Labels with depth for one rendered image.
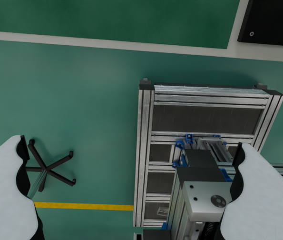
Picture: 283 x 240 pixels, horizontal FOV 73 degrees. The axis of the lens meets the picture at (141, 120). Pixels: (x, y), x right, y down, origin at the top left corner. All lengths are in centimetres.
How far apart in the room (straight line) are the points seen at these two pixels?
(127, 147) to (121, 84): 52
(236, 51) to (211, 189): 35
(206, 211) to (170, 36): 41
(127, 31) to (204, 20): 18
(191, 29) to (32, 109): 129
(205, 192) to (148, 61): 95
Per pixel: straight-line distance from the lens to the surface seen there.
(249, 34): 56
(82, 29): 53
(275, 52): 63
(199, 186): 53
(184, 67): 133
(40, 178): 172
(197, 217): 49
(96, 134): 153
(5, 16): 59
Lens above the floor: 126
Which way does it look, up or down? 61 degrees down
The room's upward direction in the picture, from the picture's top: 178 degrees clockwise
